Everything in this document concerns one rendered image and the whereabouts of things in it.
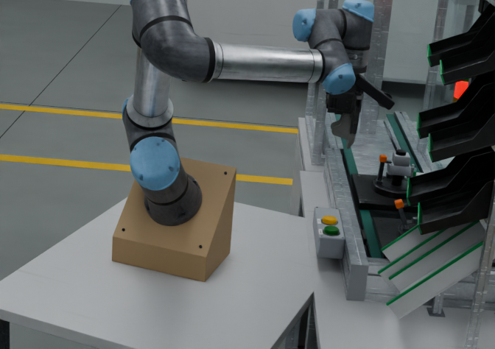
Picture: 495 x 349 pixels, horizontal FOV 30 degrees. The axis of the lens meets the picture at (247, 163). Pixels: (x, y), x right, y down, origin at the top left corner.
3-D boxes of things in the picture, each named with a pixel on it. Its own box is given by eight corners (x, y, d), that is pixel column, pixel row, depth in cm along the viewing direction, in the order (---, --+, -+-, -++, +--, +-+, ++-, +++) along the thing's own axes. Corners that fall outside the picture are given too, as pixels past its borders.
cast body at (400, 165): (388, 174, 272) (391, 152, 269) (386, 169, 276) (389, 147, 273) (416, 177, 272) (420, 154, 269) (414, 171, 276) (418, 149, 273)
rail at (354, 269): (346, 300, 231) (350, 261, 227) (323, 175, 315) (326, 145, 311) (367, 302, 231) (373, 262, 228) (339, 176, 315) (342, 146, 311)
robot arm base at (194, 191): (138, 219, 240) (127, 203, 232) (156, 169, 247) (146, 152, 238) (191, 231, 236) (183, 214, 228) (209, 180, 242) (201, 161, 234)
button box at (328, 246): (316, 258, 244) (319, 236, 242) (312, 225, 264) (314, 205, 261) (342, 259, 244) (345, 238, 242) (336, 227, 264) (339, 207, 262)
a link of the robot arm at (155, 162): (146, 210, 230) (131, 185, 218) (136, 165, 237) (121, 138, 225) (192, 196, 230) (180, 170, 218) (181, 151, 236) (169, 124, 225)
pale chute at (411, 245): (389, 286, 212) (377, 272, 211) (392, 263, 224) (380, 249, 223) (492, 220, 202) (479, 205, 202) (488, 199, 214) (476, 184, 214)
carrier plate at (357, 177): (359, 208, 265) (359, 202, 264) (350, 179, 287) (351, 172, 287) (441, 215, 265) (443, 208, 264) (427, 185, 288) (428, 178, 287)
